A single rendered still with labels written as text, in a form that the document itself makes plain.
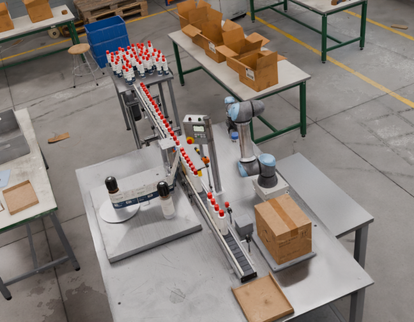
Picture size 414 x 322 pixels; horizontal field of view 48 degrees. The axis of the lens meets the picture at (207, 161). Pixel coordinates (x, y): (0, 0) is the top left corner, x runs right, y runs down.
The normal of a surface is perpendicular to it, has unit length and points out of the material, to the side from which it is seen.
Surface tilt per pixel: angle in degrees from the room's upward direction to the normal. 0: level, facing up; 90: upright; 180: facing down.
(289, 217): 0
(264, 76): 91
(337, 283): 0
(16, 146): 90
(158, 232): 0
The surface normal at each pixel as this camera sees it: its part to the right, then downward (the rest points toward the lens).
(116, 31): 0.40, 0.52
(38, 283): -0.14, -0.79
